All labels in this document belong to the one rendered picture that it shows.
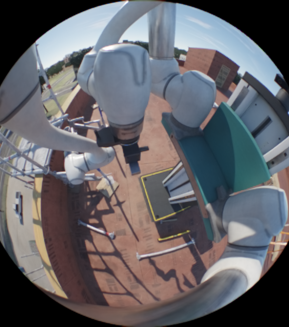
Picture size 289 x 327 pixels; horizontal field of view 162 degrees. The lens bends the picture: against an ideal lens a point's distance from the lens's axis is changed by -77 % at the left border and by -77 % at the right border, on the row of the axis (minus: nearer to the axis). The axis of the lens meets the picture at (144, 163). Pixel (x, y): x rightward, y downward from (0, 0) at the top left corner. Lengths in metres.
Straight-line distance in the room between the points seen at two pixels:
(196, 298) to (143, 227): 1.67
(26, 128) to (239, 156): 0.59
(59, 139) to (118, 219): 1.61
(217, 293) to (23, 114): 0.34
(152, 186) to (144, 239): 0.92
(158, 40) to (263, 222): 0.60
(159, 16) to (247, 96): 0.40
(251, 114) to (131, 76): 0.46
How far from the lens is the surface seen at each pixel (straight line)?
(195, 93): 0.38
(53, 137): 0.28
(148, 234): 1.80
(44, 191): 1.74
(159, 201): 1.44
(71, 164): 0.54
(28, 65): 0.18
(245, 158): 0.44
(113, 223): 1.80
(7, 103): 0.18
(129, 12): 0.31
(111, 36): 0.32
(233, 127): 0.45
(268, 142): 0.49
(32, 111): 0.21
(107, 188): 1.81
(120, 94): 0.17
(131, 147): 0.29
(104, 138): 0.29
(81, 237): 2.10
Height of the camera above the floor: 1.73
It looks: 66 degrees down
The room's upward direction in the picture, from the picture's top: 10 degrees clockwise
